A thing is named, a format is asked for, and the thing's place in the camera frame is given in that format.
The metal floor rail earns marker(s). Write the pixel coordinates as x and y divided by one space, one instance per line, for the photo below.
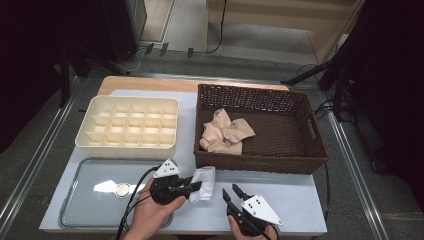
353 173
40 156
200 77

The dark curtain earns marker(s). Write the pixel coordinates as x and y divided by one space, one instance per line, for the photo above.
393 83
26 50

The black cabinet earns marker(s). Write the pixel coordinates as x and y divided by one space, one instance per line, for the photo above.
120 26

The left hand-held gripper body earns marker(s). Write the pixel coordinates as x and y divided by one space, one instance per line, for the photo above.
166 168

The brown woven basket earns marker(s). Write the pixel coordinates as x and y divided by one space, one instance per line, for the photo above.
283 150

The white ribbed sock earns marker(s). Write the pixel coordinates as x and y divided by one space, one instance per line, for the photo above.
207 188
205 171

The white table sheet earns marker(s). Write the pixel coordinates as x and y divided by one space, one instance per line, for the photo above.
293 206

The black power plug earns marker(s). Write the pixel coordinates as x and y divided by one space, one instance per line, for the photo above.
149 48
190 52
164 48

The cream divided storage box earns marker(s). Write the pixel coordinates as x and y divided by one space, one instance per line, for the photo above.
126 151

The black metal stand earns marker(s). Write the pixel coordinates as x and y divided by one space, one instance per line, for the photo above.
306 75

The person's left hand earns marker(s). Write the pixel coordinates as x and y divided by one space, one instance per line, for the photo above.
150 216

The light wooden frame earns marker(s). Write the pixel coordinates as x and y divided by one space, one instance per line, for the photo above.
266 23

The black tripod stand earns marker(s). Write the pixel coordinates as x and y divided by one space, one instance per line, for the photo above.
65 83

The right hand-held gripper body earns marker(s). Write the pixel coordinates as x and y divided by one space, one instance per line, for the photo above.
260 208

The clear plastic box lid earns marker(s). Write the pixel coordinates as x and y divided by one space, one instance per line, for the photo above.
93 210

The person's right hand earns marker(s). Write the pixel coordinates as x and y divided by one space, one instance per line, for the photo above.
240 235

